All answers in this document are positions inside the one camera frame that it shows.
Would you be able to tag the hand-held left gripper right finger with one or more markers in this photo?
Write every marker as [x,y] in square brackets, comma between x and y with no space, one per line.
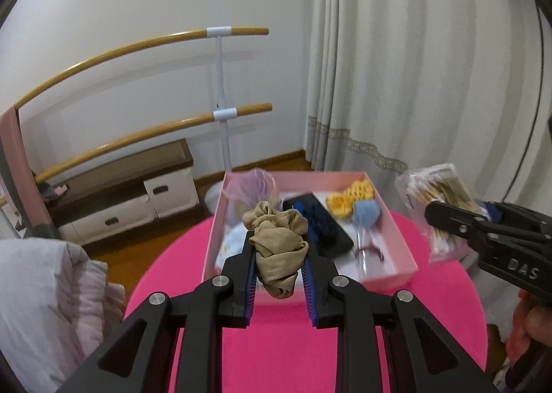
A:
[309,291]

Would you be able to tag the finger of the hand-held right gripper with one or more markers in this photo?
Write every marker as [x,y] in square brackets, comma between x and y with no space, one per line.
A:
[453,220]
[496,212]

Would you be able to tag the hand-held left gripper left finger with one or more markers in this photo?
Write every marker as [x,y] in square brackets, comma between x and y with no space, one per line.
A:
[250,287]

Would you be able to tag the cotton swab pack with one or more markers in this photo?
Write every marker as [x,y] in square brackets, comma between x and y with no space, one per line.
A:
[431,186]

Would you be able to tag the beige scrunchie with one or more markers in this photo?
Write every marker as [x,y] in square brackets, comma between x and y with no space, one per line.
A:
[276,246]

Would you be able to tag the black hair brush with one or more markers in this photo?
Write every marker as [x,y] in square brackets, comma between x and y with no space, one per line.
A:
[336,242]

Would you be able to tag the yellow crochet bow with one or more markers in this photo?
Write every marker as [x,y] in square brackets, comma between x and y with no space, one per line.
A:
[340,203]

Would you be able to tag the pink purple organza bow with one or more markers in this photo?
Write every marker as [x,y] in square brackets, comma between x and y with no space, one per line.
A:
[254,186]

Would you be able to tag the pink cardboard box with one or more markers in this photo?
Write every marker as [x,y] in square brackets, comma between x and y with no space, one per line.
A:
[302,181]

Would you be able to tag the person's right hand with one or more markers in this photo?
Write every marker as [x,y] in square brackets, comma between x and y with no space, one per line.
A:
[534,324]

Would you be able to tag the red hair clip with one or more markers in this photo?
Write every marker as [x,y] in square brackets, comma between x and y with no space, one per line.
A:
[366,248]

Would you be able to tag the white brown low cabinet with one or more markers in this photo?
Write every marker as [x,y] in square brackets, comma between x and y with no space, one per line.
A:
[112,194]

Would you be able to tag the cream curtain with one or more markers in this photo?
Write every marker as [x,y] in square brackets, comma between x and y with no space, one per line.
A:
[409,52]

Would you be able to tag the white pink quilt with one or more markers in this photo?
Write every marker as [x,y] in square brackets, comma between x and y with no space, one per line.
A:
[39,302]

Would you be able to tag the white barre stand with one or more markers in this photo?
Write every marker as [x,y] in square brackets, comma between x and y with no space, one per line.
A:
[221,74]

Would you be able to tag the small pink grey object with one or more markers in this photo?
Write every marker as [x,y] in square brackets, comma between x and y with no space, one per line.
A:
[56,189]

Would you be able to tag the short wooden barre rail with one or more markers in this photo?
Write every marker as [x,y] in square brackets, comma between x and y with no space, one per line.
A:
[151,132]

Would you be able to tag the pink grey padded frame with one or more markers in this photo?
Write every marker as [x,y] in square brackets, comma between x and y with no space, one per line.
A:
[19,168]

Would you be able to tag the long wooden barre rail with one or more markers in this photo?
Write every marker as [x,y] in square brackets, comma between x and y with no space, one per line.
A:
[129,46]

